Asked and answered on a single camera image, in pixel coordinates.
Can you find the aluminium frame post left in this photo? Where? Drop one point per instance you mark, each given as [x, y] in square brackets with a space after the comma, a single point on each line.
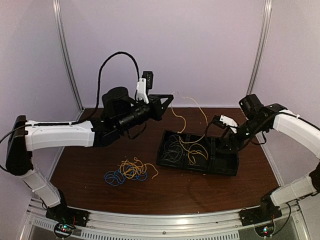
[57, 11]

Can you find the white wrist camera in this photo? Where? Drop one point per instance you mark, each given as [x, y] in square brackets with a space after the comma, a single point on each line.
[144, 84]
[223, 122]

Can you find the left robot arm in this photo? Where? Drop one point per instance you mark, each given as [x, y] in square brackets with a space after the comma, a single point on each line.
[120, 113]

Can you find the aluminium frame post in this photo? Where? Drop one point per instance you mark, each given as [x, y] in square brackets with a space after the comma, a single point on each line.
[263, 36]
[57, 11]

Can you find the aluminium frame post right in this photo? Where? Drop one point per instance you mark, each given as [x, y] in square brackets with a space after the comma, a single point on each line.
[263, 36]

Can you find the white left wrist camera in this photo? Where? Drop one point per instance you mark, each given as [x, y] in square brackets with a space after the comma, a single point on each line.
[144, 84]

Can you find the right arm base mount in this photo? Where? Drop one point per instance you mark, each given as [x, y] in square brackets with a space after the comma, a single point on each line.
[259, 214]

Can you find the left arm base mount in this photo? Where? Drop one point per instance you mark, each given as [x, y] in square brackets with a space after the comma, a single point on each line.
[68, 215]

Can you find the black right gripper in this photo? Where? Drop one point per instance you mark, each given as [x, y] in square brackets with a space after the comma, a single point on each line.
[232, 138]

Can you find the aluminium front rail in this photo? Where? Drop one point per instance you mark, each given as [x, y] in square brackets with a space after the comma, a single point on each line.
[221, 225]

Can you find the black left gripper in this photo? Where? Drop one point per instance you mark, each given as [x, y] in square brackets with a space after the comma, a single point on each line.
[159, 109]

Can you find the black three-compartment bin tray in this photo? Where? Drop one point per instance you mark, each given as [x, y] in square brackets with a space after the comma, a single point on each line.
[192, 152]

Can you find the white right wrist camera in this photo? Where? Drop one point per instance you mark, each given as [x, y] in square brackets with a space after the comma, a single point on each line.
[223, 122]

